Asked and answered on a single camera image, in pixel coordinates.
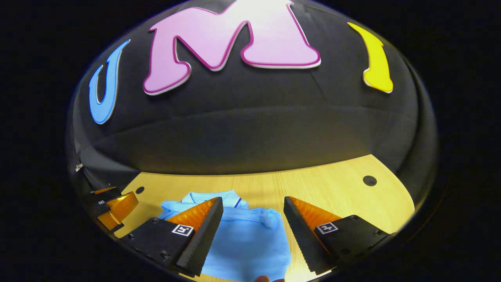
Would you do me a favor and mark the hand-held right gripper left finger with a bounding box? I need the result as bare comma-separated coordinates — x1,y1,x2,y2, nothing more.
119,197,224,277

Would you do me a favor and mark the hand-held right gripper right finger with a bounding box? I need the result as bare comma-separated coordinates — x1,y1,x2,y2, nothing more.
283,196,392,275

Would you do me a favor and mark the light blue T-shirt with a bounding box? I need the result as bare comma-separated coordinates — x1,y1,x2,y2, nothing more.
158,190,292,282

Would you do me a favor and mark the black backdrop cloth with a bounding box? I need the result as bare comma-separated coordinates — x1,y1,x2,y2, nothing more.
67,0,437,204

